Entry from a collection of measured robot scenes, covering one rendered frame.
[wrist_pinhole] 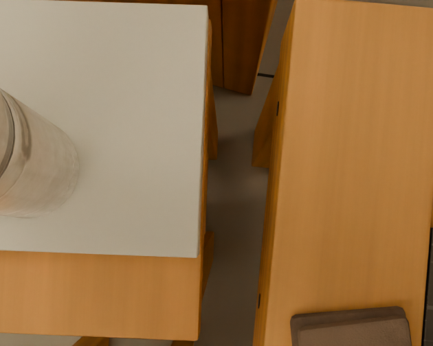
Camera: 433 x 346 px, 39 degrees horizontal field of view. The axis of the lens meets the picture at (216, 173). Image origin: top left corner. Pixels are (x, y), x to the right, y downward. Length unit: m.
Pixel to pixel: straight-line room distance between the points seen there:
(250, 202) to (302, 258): 0.90
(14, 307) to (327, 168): 0.33
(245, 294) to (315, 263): 0.91
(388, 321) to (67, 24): 0.39
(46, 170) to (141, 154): 0.11
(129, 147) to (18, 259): 0.16
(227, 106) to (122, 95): 0.90
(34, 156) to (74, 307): 0.22
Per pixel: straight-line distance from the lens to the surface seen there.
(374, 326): 0.54
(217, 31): 1.03
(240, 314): 1.46
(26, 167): 0.44
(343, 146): 0.55
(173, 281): 0.60
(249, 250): 1.45
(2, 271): 0.63
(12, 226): 0.58
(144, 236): 0.55
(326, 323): 0.54
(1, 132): 0.38
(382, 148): 0.56
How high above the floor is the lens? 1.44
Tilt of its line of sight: 86 degrees down
